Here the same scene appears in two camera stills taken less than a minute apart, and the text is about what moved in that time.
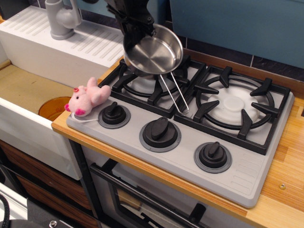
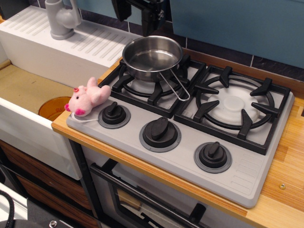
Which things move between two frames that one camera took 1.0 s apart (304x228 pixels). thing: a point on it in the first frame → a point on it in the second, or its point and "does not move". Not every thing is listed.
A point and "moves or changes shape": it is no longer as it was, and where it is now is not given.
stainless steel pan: (158, 53) moves or changes shape
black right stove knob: (213, 157) does not move
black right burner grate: (244, 111) does not move
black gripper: (137, 21) → (152, 11)
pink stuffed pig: (83, 98) does not move
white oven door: (128, 196) does not move
